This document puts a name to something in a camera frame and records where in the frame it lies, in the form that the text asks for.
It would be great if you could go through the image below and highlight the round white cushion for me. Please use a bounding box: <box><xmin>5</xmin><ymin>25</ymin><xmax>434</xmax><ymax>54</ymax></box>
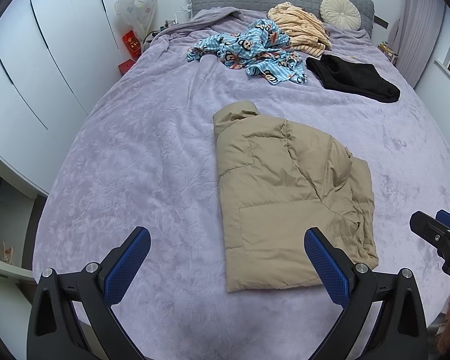
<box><xmin>319</xmin><ymin>0</ymin><xmax>362</xmax><ymax>31</ymax></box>

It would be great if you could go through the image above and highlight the white wardrobe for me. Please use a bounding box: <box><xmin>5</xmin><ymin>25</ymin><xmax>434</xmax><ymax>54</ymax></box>
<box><xmin>0</xmin><ymin>0</ymin><xmax>124</xmax><ymax>196</ymax></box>

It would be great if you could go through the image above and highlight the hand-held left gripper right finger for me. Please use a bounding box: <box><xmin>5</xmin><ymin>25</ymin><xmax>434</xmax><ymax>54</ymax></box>
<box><xmin>303</xmin><ymin>227</ymin><xmax>429</xmax><ymax>360</ymax></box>

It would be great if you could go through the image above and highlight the bedside clutter of small boxes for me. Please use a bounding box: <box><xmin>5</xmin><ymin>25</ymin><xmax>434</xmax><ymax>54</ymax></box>
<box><xmin>379</xmin><ymin>41</ymin><xmax>400</xmax><ymax>64</ymax></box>

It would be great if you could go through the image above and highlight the beige puffer jacket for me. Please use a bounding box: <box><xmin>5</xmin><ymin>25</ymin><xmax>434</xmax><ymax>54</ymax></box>
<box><xmin>212</xmin><ymin>100</ymin><xmax>379</xmax><ymax>293</ymax></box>

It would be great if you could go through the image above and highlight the blue monkey print pajamas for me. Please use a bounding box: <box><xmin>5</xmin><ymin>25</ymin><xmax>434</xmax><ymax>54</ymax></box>
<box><xmin>187</xmin><ymin>19</ymin><xmax>309</xmax><ymax>87</ymax></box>

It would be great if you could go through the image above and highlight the white desk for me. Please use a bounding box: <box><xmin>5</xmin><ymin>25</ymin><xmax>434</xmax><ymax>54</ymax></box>
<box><xmin>0</xmin><ymin>140</ymin><xmax>50</xmax><ymax>282</ymax></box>

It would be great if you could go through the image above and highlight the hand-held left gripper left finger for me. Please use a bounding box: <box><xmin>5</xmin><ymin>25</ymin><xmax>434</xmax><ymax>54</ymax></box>
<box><xmin>27</xmin><ymin>226</ymin><xmax>152</xmax><ymax>360</ymax></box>

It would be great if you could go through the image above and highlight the grey curtain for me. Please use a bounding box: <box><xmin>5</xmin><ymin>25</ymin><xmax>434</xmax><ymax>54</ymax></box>
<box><xmin>390</xmin><ymin>0</ymin><xmax>448</xmax><ymax>87</ymax></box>

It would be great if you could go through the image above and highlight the beige striped garment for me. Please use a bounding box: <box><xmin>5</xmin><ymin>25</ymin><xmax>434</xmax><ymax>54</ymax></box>
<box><xmin>267</xmin><ymin>2</ymin><xmax>332</xmax><ymax>53</ymax></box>

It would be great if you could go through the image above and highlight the white covered standing fan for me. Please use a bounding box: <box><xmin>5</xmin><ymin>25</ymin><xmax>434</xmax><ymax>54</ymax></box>
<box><xmin>114</xmin><ymin>0</ymin><xmax>159</xmax><ymax>42</ymax></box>

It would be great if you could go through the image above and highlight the purple fleece blanket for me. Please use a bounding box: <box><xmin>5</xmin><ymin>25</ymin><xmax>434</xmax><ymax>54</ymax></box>
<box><xmin>32</xmin><ymin>7</ymin><xmax>450</xmax><ymax>360</ymax></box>

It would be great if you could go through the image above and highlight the black garment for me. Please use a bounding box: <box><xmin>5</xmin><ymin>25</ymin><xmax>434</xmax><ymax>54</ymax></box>
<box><xmin>305</xmin><ymin>54</ymin><xmax>401</xmax><ymax>104</ymax></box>

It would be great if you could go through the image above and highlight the white cable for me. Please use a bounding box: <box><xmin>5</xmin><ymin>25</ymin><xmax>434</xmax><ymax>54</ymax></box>
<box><xmin>174</xmin><ymin>5</ymin><xmax>192</xmax><ymax>23</ymax></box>

